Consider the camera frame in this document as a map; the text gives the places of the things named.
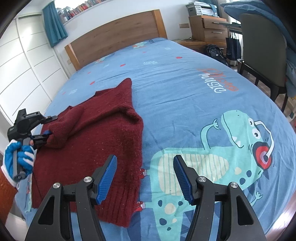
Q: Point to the black backpack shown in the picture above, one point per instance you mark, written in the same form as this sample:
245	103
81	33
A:
215	53

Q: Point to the low wooden nightstand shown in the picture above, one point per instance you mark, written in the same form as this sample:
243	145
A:
196	44

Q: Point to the person's left forearm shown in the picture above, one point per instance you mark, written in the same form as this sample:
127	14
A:
5	197

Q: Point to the grey desk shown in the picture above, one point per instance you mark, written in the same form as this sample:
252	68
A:
231	24

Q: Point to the wooden headboard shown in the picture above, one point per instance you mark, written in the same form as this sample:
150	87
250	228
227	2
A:
115	39

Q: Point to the white wardrobe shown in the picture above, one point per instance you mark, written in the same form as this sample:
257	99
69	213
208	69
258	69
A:
23	69

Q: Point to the dark tote bag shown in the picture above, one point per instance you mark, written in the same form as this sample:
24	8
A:
233	49

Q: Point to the white printer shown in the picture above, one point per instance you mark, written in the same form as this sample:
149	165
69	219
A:
201	10

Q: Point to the dark red knit sweater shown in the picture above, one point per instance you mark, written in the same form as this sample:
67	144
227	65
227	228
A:
92	139

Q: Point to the teal curtain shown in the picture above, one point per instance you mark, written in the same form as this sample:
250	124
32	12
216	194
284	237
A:
54	25

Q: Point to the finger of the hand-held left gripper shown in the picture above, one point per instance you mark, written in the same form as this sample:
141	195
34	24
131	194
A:
40	139
50	117

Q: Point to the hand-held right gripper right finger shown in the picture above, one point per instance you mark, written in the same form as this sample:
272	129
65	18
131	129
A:
182	180

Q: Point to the bed with blue dinosaur sheet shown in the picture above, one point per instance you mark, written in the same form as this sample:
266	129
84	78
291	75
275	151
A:
185	92

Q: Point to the wooden drawer cabinet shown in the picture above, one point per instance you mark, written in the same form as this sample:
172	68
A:
208	27

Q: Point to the row of books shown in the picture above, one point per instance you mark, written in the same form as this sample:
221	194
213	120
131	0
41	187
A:
76	10

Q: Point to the person's left hand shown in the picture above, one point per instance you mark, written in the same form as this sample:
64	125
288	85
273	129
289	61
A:
9	153

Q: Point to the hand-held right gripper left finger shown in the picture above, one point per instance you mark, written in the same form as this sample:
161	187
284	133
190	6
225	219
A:
107	180

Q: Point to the grey chair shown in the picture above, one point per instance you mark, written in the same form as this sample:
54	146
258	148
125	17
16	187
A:
261	51

